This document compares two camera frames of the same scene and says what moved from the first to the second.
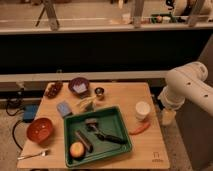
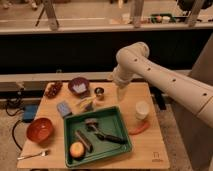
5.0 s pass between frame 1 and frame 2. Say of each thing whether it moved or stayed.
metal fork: stayed
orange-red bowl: stayed
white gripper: moved
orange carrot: stayed
